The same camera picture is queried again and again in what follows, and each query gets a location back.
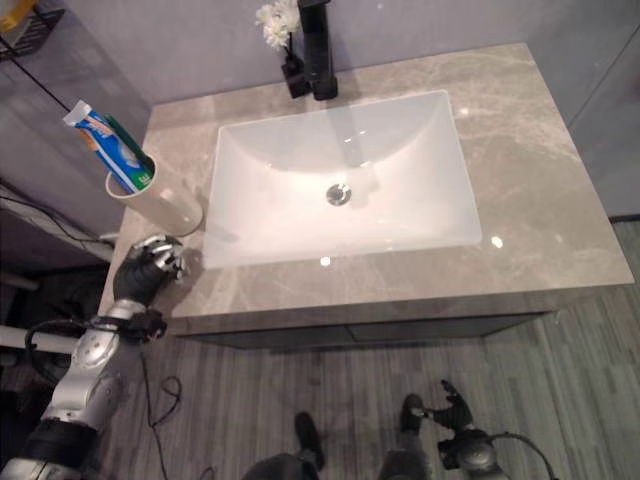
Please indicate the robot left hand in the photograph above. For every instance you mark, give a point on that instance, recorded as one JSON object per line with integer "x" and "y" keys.
{"x": 141, "y": 276}

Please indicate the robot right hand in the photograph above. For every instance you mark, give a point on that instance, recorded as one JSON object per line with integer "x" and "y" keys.
{"x": 456, "y": 407}

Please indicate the white cylindrical cup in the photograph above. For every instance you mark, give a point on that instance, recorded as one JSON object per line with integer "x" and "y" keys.
{"x": 159, "y": 200}

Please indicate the blue white toothpaste tube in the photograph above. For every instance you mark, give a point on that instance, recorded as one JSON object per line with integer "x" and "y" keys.
{"x": 114, "y": 145}

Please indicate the green toothbrush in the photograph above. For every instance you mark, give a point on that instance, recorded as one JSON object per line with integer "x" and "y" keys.
{"x": 122, "y": 135}

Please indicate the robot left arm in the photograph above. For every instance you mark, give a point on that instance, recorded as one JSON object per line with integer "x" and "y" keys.
{"x": 70, "y": 380}

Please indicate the chrome sink drain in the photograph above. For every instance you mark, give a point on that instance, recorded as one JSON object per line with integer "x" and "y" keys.
{"x": 339, "y": 194}

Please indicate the white rectangular sink basin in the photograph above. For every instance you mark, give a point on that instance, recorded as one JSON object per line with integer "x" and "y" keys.
{"x": 345, "y": 180}

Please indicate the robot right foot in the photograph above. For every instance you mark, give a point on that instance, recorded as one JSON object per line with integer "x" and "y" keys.
{"x": 412, "y": 412}

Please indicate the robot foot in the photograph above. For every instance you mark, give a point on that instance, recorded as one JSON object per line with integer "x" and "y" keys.
{"x": 309, "y": 440}
{"x": 412, "y": 412}

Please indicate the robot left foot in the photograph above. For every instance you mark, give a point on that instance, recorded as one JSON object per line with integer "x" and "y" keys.
{"x": 309, "y": 440}

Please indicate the robot left leg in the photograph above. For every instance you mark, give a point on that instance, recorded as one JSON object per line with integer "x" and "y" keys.
{"x": 280, "y": 467}

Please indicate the grey marble vanity counter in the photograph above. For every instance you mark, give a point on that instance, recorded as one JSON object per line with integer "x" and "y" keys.
{"x": 525, "y": 200}

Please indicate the white flowers in black vase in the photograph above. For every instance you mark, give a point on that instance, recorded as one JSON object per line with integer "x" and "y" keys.
{"x": 285, "y": 45}

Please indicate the black faucet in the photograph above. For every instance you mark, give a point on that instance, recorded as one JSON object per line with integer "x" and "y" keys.
{"x": 319, "y": 50}

